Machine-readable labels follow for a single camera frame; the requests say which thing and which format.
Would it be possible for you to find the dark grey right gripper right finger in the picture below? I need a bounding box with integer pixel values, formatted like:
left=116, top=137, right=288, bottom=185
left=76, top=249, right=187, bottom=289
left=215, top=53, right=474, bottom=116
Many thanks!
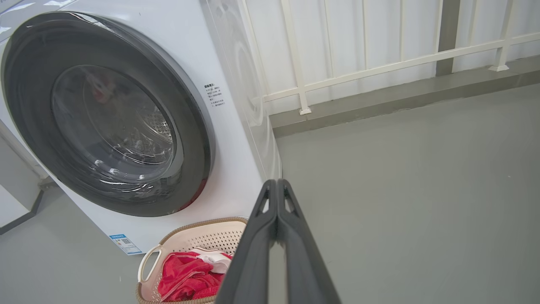
left=276, top=179, right=341, bottom=304

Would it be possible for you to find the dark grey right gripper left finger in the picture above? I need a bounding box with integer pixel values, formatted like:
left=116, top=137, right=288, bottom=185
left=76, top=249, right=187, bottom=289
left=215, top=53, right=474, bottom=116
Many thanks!
left=215, top=179, right=279, bottom=304

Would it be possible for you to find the red and white garment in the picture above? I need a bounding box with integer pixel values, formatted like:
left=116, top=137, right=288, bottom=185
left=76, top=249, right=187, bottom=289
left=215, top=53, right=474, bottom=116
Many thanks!
left=157, top=247, right=233, bottom=302

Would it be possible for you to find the round glass washer door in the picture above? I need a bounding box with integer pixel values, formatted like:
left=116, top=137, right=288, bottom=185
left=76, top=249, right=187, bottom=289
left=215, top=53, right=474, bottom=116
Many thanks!
left=0, top=11, right=216, bottom=217

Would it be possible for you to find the cream perforated laundry basket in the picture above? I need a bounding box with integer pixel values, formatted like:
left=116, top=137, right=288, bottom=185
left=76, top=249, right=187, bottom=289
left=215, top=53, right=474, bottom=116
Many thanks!
left=136, top=217, right=248, bottom=304

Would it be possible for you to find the white front-load washing machine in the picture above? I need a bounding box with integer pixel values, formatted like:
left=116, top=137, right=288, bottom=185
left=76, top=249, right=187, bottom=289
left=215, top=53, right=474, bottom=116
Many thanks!
left=0, top=0, right=282, bottom=256

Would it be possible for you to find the blue energy label sticker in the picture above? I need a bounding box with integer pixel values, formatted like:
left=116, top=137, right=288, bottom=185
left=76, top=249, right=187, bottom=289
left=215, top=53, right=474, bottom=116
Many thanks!
left=109, top=233, right=143, bottom=255

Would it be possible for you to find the white metal railing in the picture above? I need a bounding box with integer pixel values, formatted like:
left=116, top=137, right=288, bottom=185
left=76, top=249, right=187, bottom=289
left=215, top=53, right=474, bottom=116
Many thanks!
left=236, top=0, right=540, bottom=115

